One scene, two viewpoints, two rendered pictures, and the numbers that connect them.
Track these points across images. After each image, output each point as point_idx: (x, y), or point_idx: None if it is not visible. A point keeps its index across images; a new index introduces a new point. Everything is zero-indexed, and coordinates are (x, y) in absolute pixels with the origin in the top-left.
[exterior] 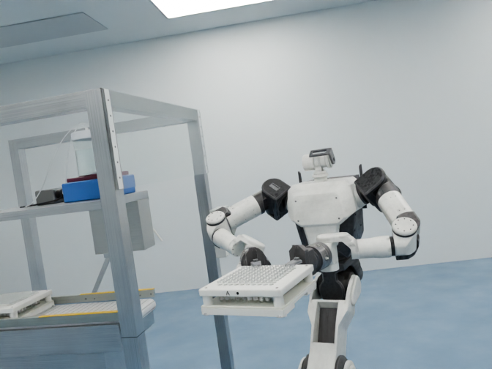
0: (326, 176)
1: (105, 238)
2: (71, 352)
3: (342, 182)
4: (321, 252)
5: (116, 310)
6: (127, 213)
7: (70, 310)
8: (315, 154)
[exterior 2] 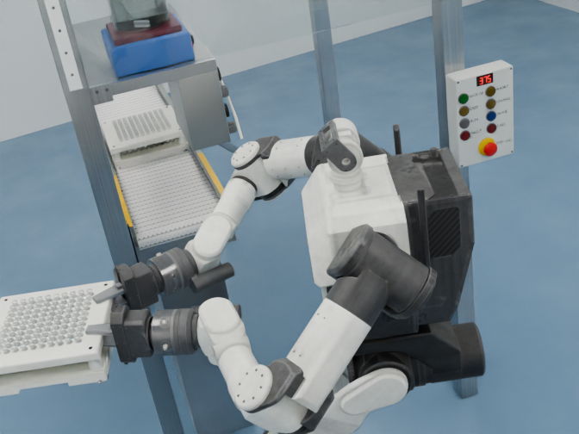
0: (340, 184)
1: (176, 108)
2: None
3: (323, 221)
4: (155, 337)
5: (129, 222)
6: (97, 120)
7: (173, 172)
8: (319, 137)
